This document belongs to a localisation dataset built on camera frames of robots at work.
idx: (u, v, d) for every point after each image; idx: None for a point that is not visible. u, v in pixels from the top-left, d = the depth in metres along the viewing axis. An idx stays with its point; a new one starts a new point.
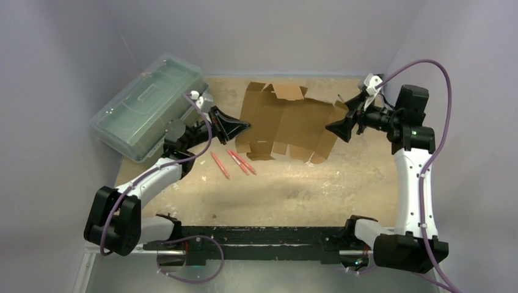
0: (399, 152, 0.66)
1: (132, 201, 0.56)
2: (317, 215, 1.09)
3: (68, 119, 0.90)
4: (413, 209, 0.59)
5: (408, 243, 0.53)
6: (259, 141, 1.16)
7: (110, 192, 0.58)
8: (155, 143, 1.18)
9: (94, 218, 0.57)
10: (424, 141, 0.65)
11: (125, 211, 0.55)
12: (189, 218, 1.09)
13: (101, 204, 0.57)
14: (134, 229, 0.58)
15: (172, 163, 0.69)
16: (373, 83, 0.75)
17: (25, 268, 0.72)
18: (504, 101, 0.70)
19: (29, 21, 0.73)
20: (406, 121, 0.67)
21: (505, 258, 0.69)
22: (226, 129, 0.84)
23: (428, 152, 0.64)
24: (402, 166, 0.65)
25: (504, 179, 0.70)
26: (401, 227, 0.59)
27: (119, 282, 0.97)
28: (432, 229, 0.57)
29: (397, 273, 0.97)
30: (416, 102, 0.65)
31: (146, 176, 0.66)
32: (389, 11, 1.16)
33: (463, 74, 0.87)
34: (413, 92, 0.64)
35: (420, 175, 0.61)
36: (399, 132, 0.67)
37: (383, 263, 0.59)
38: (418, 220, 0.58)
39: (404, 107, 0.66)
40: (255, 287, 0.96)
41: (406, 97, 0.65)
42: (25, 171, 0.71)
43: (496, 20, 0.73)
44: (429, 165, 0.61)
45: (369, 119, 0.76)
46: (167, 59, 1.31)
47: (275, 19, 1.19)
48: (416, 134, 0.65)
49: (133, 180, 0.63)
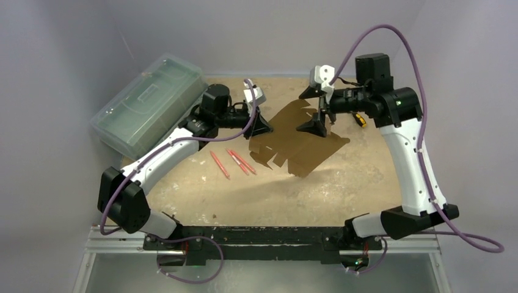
0: (388, 128, 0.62)
1: (135, 188, 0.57)
2: (317, 215, 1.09)
3: (68, 119, 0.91)
4: (421, 185, 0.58)
5: (426, 222, 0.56)
6: (269, 147, 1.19)
7: (116, 175, 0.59)
8: (155, 144, 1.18)
9: (102, 197, 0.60)
10: (410, 108, 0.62)
11: (128, 196, 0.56)
12: (189, 218, 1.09)
13: (107, 185, 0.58)
14: (139, 210, 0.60)
15: (186, 138, 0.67)
16: (325, 79, 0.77)
17: (25, 268, 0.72)
18: (505, 101, 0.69)
19: (28, 21, 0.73)
20: (379, 89, 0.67)
21: (507, 259, 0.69)
22: (255, 126, 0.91)
23: (417, 119, 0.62)
24: (395, 144, 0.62)
25: (505, 179, 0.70)
26: (412, 207, 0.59)
27: (118, 282, 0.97)
28: (441, 198, 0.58)
29: (396, 273, 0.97)
30: (379, 68, 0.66)
31: (155, 155, 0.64)
32: (389, 11, 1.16)
33: (463, 74, 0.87)
34: (374, 59, 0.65)
35: (418, 150, 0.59)
36: (382, 104, 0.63)
37: (399, 234, 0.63)
38: (428, 196, 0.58)
39: (371, 78, 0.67)
40: (255, 288, 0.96)
41: (369, 67, 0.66)
42: (25, 171, 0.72)
43: (497, 19, 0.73)
44: (422, 136, 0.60)
45: (337, 107, 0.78)
46: (167, 59, 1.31)
47: (275, 19, 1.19)
48: (401, 103, 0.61)
49: (138, 163, 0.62)
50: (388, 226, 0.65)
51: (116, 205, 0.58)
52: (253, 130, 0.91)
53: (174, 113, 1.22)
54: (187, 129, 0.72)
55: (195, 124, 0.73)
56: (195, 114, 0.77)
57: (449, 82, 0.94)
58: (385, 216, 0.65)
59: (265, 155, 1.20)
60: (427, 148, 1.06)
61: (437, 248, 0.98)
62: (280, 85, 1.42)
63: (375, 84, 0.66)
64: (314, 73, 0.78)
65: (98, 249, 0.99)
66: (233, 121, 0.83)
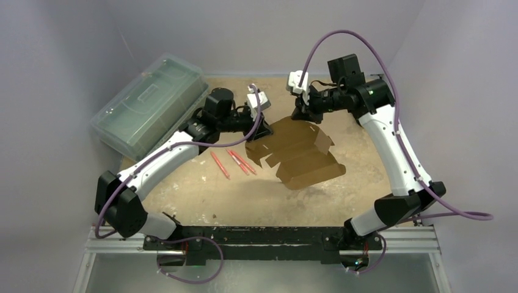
0: (365, 118, 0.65)
1: (131, 194, 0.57)
2: (317, 215, 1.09)
3: (68, 119, 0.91)
4: (404, 166, 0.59)
5: (416, 202, 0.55)
6: (264, 146, 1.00)
7: (112, 179, 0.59)
8: (155, 144, 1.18)
9: (99, 200, 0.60)
10: (382, 96, 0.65)
11: (123, 202, 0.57)
12: (189, 218, 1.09)
13: (102, 190, 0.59)
14: (134, 216, 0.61)
15: (184, 143, 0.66)
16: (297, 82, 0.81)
17: (25, 268, 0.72)
18: (504, 102, 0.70)
19: (29, 21, 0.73)
20: (352, 84, 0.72)
21: (507, 259, 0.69)
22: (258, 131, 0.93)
23: (391, 105, 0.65)
24: (374, 131, 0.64)
25: (506, 180, 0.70)
26: (400, 188, 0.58)
27: (118, 282, 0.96)
28: (426, 176, 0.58)
29: (396, 273, 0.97)
30: (349, 66, 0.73)
31: (152, 159, 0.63)
32: (388, 12, 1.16)
33: (462, 75, 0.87)
34: (343, 59, 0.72)
35: (396, 132, 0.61)
36: (357, 96, 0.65)
37: (392, 221, 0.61)
38: (413, 174, 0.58)
39: (342, 75, 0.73)
40: (255, 288, 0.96)
41: (339, 66, 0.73)
42: (26, 171, 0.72)
43: (496, 21, 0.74)
44: (398, 119, 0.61)
45: (319, 105, 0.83)
46: (167, 58, 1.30)
47: (275, 19, 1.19)
48: (372, 91, 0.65)
49: (135, 168, 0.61)
50: (380, 217, 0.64)
51: (111, 209, 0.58)
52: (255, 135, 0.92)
53: (174, 113, 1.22)
54: (188, 133, 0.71)
55: (197, 127, 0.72)
56: (197, 117, 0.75)
57: (448, 82, 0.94)
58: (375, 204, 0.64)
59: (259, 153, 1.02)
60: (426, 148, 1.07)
61: (437, 248, 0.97)
62: (280, 85, 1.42)
63: (348, 80, 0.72)
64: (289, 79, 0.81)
65: (98, 249, 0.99)
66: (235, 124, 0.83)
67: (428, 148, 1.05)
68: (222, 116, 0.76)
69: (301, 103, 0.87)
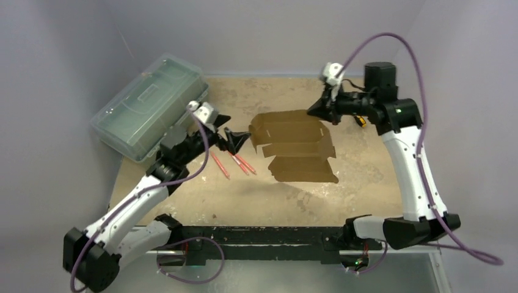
0: (387, 135, 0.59)
1: (99, 249, 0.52)
2: (317, 215, 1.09)
3: (68, 119, 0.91)
4: (421, 192, 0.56)
5: (425, 229, 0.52)
6: (267, 130, 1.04)
7: (78, 237, 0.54)
8: (155, 144, 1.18)
9: (66, 257, 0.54)
10: (409, 116, 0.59)
11: (91, 259, 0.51)
12: (189, 218, 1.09)
13: (69, 248, 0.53)
14: (107, 270, 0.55)
15: (153, 188, 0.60)
16: (333, 73, 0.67)
17: (25, 268, 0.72)
18: (504, 101, 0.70)
19: (29, 21, 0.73)
20: (383, 97, 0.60)
21: (507, 259, 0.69)
22: (234, 142, 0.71)
23: (417, 127, 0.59)
24: (394, 151, 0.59)
25: (506, 179, 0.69)
26: (411, 213, 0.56)
27: (119, 282, 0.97)
28: (441, 206, 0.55)
29: (397, 274, 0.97)
30: (385, 77, 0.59)
31: (120, 209, 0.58)
32: (389, 11, 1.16)
33: (462, 74, 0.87)
34: (381, 67, 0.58)
35: (417, 155, 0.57)
36: (382, 112, 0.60)
37: (400, 246, 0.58)
38: (427, 202, 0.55)
39: (377, 86, 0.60)
40: (255, 288, 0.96)
41: (376, 75, 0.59)
42: (26, 171, 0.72)
43: (496, 19, 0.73)
44: (422, 142, 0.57)
45: (341, 108, 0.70)
46: (167, 58, 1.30)
47: (275, 19, 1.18)
48: (400, 111, 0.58)
49: (103, 220, 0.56)
50: (387, 240, 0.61)
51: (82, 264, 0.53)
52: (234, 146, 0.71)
53: (174, 113, 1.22)
54: (156, 176, 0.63)
55: (165, 168, 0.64)
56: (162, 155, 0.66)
57: (448, 82, 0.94)
58: (384, 226, 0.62)
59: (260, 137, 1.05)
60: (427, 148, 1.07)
61: (437, 248, 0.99)
62: (280, 85, 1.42)
63: (381, 94, 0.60)
64: (327, 72, 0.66)
65: None
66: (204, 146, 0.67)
67: (432, 147, 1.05)
68: (185, 150, 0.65)
69: (327, 96, 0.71)
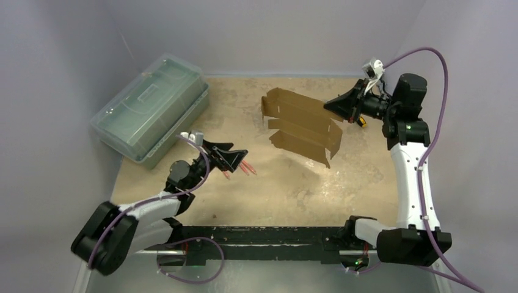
0: (395, 147, 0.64)
1: (130, 220, 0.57)
2: (317, 215, 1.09)
3: (68, 119, 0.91)
4: (415, 202, 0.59)
5: (414, 238, 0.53)
6: (278, 108, 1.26)
7: (111, 209, 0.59)
8: (155, 144, 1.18)
9: (87, 229, 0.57)
10: (418, 135, 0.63)
11: (121, 228, 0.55)
12: (190, 218, 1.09)
13: (99, 217, 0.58)
14: (118, 254, 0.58)
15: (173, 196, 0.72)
16: (379, 67, 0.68)
17: (25, 268, 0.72)
18: (504, 101, 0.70)
19: (29, 20, 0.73)
20: (402, 113, 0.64)
21: (507, 258, 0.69)
22: (229, 159, 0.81)
23: (423, 145, 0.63)
24: (398, 162, 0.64)
25: (506, 179, 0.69)
26: (403, 221, 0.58)
27: (118, 282, 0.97)
28: (434, 221, 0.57)
29: (397, 274, 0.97)
30: (413, 97, 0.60)
31: (149, 199, 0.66)
32: (390, 11, 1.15)
33: (462, 74, 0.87)
34: (412, 88, 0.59)
35: (418, 168, 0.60)
36: (394, 127, 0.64)
37: (388, 259, 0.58)
38: (420, 213, 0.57)
39: (401, 101, 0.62)
40: (255, 288, 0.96)
41: (405, 92, 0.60)
42: (25, 170, 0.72)
43: (496, 19, 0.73)
44: (426, 157, 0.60)
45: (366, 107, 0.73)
46: (167, 59, 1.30)
47: (275, 19, 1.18)
48: (411, 129, 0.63)
49: (134, 202, 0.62)
50: (377, 251, 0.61)
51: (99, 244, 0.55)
52: (230, 163, 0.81)
53: (174, 113, 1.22)
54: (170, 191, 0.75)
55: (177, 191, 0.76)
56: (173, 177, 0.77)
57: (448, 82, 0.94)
58: (378, 237, 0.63)
59: (270, 109, 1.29)
60: None
61: None
62: (280, 85, 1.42)
63: (401, 111, 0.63)
64: (376, 67, 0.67)
65: None
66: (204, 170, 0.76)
67: None
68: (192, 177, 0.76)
69: (360, 87, 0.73)
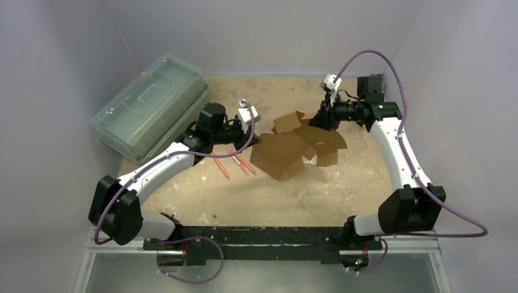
0: (373, 125, 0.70)
1: (131, 197, 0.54)
2: (317, 215, 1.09)
3: (68, 119, 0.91)
4: (404, 165, 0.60)
5: (411, 198, 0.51)
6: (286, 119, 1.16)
7: (111, 184, 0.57)
8: (155, 144, 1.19)
9: (96, 205, 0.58)
10: (391, 112, 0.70)
11: (123, 206, 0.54)
12: (189, 218, 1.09)
13: (102, 194, 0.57)
14: (132, 221, 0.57)
15: (182, 152, 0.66)
16: (331, 80, 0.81)
17: (25, 268, 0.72)
18: (503, 102, 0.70)
19: (29, 22, 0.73)
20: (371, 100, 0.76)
21: (509, 259, 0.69)
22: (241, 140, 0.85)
23: (397, 119, 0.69)
24: (380, 138, 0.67)
25: (505, 179, 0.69)
26: (396, 185, 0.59)
27: (118, 283, 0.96)
28: (425, 177, 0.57)
29: (396, 274, 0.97)
30: (373, 83, 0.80)
31: (153, 165, 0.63)
32: (388, 13, 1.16)
33: (460, 75, 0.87)
34: (367, 78, 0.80)
35: (397, 137, 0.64)
36: (369, 110, 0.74)
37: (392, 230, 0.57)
38: (410, 173, 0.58)
39: (365, 91, 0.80)
40: (255, 289, 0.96)
41: (364, 82, 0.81)
42: (26, 171, 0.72)
43: (495, 21, 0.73)
44: (402, 127, 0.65)
45: (338, 113, 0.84)
46: (167, 58, 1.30)
47: (275, 19, 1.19)
48: (382, 107, 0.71)
49: (135, 172, 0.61)
50: (381, 226, 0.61)
51: (109, 216, 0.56)
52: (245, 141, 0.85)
53: (174, 113, 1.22)
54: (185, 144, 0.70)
55: (192, 140, 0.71)
56: (190, 130, 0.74)
57: (447, 82, 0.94)
58: (379, 212, 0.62)
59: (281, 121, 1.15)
60: (427, 148, 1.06)
61: (437, 248, 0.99)
62: (280, 85, 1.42)
63: (369, 96, 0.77)
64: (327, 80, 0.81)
65: (98, 249, 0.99)
66: (228, 137, 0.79)
67: (430, 147, 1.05)
68: (216, 128, 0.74)
69: (326, 103, 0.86)
